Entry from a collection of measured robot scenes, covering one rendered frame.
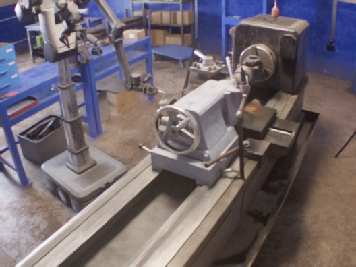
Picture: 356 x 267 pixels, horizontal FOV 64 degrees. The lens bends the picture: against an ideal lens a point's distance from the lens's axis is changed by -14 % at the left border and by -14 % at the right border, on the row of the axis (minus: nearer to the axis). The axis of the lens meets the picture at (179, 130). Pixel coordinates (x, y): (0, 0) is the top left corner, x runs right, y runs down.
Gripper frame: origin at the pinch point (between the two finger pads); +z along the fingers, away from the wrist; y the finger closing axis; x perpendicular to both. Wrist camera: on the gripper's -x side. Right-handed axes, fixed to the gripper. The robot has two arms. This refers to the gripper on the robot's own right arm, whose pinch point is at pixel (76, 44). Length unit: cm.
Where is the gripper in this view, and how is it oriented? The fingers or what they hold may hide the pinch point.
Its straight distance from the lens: 170.4
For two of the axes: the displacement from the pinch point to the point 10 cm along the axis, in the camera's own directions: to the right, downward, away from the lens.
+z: 4.1, 9.0, 1.4
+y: 6.4, -3.9, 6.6
